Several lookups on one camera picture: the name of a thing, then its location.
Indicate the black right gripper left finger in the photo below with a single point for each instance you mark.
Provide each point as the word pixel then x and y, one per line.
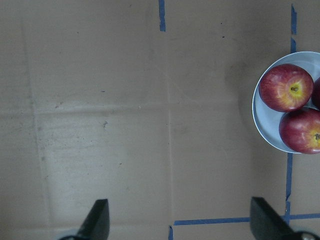
pixel 96 225

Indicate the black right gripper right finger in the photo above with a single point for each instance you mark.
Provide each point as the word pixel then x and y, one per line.
pixel 266 224

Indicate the red apple on plate front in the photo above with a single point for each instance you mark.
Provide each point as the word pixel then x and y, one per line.
pixel 300 130

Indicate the red apple on plate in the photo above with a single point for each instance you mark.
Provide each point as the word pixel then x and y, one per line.
pixel 286 87
pixel 315 98
pixel 300 130

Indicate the light blue plate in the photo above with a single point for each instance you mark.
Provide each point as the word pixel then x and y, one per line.
pixel 266 119

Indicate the red apple on plate left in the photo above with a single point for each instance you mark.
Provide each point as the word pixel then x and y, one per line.
pixel 286 87

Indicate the red apple on plate right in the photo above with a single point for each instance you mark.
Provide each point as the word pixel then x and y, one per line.
pixel 315 98

